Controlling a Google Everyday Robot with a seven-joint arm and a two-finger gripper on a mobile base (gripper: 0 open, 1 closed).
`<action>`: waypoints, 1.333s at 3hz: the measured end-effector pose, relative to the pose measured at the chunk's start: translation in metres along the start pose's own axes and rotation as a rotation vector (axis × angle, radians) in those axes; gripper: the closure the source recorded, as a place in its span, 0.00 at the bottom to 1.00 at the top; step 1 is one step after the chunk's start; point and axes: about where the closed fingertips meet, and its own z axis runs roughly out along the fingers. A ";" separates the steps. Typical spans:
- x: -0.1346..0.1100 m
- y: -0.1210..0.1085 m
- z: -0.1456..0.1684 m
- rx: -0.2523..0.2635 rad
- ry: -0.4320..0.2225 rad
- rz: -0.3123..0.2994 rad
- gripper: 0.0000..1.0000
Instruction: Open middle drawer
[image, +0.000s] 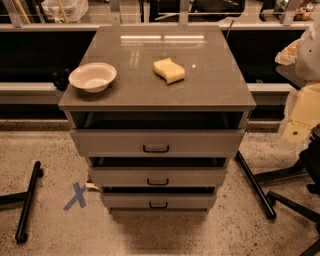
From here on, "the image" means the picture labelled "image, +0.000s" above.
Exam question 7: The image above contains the grey drawer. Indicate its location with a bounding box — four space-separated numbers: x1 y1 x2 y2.
88 167 226 187
101 194 216 209
71 129 244 158

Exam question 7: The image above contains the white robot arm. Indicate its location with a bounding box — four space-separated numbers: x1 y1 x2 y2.
275 21 320 143

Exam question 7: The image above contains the grey drawer cabinet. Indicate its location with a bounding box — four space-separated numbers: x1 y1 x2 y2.
58 25 257 214

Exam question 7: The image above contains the grey top drawer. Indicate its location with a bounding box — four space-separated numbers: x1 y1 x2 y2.
71 129 244 158

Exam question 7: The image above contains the grey bottom drawer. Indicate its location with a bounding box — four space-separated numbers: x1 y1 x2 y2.
101 194 216 209

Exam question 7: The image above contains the yellow sponge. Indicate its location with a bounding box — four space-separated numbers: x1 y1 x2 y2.
153 58 185 84

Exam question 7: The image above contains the white bowl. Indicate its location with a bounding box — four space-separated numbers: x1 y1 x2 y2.
69 62 117 93

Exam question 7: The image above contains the blue tape cross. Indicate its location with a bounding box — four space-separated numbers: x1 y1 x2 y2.
63 182 86 211

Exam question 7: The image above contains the small black object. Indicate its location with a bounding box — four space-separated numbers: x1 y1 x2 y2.
52 69 70 91

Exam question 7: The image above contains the dark round table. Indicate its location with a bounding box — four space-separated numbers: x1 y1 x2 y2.
276 64 306 90

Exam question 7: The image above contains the black stand leg left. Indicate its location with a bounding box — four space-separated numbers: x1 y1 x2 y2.
0 161 44 244

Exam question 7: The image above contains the black office chair base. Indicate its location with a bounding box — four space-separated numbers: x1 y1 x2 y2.
267 128 320 256

